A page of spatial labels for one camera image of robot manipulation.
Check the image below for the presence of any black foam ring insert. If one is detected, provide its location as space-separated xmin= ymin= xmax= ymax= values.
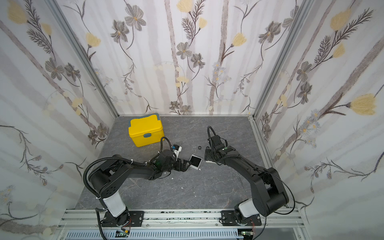
xmin=190 ymin=156 xmax=202 ymax=168

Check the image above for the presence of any yellow plastic storage box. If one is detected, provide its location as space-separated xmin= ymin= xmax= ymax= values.
xmin=129 ymin=114 xmax=165 ymax=148

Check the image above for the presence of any white ring box base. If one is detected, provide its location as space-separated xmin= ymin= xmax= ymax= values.
xmin=189 ymin=155 xmax=203 ymax=170

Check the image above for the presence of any right black cable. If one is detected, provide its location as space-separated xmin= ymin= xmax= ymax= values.
xmin=206 ymin=125 xmax=218 ymax=151

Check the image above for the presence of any left black corrugated cable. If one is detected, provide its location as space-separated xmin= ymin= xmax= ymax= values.
xmin=82 ymin=156 xmax=145 ymax=199

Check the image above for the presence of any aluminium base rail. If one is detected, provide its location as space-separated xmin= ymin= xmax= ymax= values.
xmin=58 ymin=209 xmax=305 ymax=230

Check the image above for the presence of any white slotted cable duct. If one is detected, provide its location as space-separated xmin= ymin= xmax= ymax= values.
xmin=64 ymin=229 xmax=244 ymax=240

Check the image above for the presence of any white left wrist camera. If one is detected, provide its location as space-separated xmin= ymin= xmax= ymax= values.
xmin=172 ymin=145 xmax=182 ymax=158

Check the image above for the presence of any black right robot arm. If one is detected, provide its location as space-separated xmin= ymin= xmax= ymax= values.
xmin=208 ymin=135 xmax=289 ymax=218

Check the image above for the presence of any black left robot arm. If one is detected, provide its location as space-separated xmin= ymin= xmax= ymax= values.
xmin=83 ymin=150 xmax=192 ymax=219

